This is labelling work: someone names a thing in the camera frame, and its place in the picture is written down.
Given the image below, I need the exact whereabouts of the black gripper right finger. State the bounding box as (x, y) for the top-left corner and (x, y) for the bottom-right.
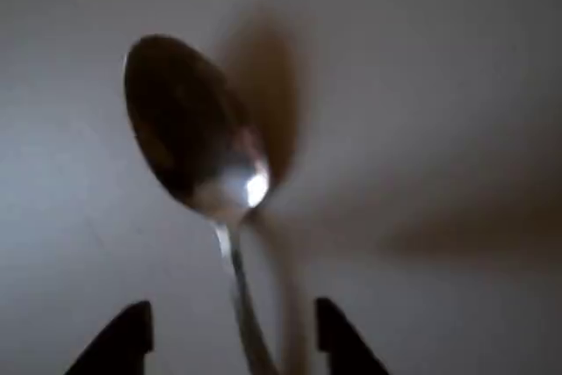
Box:
(314, 296), (390, 375)

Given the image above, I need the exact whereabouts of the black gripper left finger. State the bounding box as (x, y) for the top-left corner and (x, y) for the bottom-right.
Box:
(63, 299), (155, 375)

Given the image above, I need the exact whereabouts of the silver metal spoon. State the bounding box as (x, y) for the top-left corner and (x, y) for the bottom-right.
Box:
(123, 34), (282, 375)

